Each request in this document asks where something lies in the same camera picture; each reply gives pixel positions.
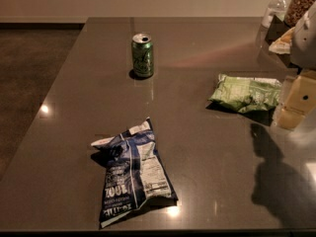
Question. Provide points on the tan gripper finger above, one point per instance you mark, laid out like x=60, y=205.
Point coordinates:
x=296, y=100

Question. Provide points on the blue chip bag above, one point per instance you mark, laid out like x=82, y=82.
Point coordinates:
x=134, y=173

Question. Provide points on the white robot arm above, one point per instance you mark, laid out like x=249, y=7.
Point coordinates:
x=303, y=47

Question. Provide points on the green chip bag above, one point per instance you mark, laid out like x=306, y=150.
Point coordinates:
x=246, y=94

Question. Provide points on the green soda can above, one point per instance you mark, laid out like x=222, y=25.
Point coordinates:
x=142, y=55

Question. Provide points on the yellow white snack packet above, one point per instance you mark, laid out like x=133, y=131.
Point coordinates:
x=283, y=44

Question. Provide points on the clear plastic bottle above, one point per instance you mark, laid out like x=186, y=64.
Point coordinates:
x=276, y=8

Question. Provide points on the jar of nuts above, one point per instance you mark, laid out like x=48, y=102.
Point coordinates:
x=296, y=9

